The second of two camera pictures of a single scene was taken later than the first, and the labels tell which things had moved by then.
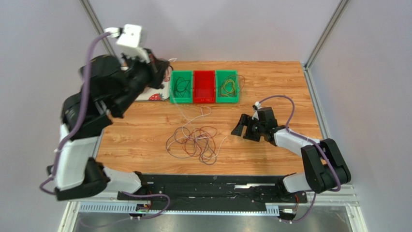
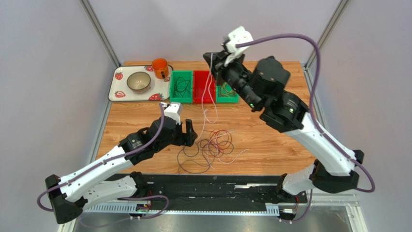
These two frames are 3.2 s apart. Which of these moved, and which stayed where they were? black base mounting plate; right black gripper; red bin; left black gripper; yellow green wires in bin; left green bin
Moved: left black gripper; right black gripper
Stayed: left green bin; black base mounting plate; yellow green wires in bin; red bin
